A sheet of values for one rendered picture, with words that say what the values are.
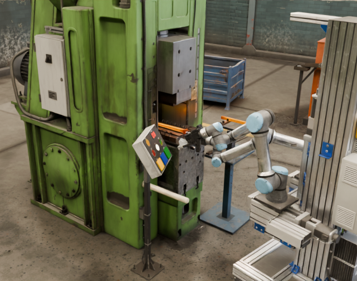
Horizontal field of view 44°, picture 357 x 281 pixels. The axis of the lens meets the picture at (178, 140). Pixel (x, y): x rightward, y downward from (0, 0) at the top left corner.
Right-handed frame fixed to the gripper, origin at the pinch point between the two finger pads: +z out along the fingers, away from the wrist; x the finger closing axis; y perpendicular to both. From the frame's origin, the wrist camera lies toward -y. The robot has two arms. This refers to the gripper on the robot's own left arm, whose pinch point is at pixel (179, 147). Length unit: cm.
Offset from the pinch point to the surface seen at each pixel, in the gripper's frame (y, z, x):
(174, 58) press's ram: 56, -19, -32
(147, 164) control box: 5.5, 16.4, 26.9
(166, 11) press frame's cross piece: 89, -27, -47
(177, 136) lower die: -2.1, 12.4, -40.0
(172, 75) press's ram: 45, -12, -31
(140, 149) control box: 17.5, 14.8, 26.9
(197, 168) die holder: -39, 17, -55
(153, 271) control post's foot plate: -83, 67, 13
